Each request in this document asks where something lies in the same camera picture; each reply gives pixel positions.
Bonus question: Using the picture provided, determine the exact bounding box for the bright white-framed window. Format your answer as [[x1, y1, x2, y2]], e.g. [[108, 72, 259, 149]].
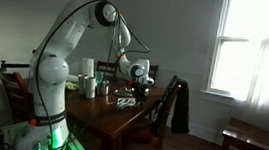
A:
[[206, 0, 269, 104]]

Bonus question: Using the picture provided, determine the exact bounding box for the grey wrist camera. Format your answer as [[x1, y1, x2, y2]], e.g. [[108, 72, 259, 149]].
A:
[[144, 76, 156, 87]]

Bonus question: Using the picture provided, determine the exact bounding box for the orange arm strap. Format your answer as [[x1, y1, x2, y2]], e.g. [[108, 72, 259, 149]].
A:
[[115, 53, 127, 63]]

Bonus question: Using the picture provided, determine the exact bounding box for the dark jacket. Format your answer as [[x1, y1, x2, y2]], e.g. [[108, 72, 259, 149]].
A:
[[169, 77, 196, 136]]

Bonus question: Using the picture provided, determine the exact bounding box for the dark wooden dining table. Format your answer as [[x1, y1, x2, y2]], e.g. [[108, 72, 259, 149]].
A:
[[58, 73, 168, 150]]

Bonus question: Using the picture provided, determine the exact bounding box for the green plastic cup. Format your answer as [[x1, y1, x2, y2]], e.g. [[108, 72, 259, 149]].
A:
[[93, 70, 105, 85]]

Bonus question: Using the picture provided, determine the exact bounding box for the metal pot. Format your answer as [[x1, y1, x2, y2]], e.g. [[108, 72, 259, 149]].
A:
[[95, 78, 111, 97]]

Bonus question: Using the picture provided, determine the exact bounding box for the white paper towel roll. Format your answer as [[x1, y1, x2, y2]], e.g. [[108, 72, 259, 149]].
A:
[[80, 57, 96, 79]]

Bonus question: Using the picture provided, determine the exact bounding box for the dark wooden slat-back chair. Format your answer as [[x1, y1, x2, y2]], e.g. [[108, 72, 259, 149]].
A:
[[146, 63, 160, 88], [94, 59, 120, 81]]

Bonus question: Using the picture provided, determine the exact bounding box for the yellow cloth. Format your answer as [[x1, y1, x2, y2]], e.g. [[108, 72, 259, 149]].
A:
[[65, 81, 80, 92]]

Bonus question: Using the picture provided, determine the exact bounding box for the reddish brown wooden chair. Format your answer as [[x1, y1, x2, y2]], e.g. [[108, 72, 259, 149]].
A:
[[0, 70, 38, 126]]

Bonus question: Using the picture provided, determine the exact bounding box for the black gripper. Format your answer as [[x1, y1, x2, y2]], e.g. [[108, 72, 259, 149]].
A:
[[133, 83, 152, 106]]

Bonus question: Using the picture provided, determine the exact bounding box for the metal cutlery piece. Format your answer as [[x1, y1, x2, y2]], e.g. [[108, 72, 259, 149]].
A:
[[120, 99, 136, 110]]

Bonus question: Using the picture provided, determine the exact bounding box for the dark wooden chair with jacket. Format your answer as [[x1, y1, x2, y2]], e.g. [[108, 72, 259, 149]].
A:
[[123, 70, 184, 150]]

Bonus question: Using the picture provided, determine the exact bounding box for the white serviette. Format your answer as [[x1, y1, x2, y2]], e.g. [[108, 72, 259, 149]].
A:
[[115, 95, 138, 112]]

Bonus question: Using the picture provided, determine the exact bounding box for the grey metal dish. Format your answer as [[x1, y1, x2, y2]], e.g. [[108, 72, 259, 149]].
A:
[[112, 86, 135, 99]]

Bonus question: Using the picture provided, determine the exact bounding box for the long black robot cable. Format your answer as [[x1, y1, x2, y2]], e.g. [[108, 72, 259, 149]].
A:
[[25, 0, 110, 150]]

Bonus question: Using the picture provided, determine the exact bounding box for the red round knob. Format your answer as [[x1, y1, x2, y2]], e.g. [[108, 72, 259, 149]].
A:
[[28, 117, 38, 127]]

